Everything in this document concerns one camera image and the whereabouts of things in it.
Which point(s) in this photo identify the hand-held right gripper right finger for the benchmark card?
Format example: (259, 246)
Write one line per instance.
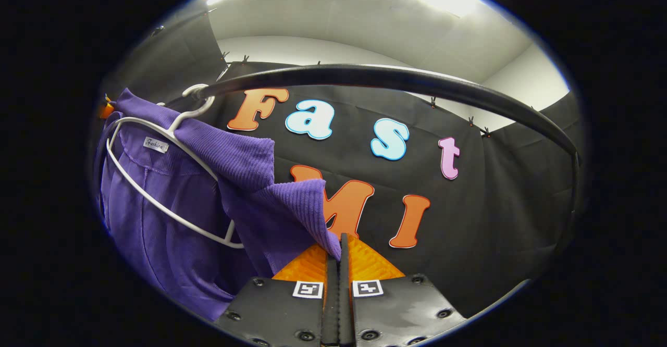
(345, 295)

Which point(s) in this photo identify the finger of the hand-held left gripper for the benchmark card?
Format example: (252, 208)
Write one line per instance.
(107, 110)

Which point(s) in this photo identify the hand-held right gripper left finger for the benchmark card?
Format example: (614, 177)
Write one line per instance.
(332, 305)

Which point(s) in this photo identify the purple ribbed jacket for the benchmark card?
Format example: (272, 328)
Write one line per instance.
(172, 217)

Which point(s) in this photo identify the white clothes hanger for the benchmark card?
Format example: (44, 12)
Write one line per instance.
(180, 120)

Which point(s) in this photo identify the black clothes rack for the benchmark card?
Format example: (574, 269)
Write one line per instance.
(365, 73)

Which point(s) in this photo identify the black backdrop cloth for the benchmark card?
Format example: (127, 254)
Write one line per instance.
(469, 232)
(531, 196)

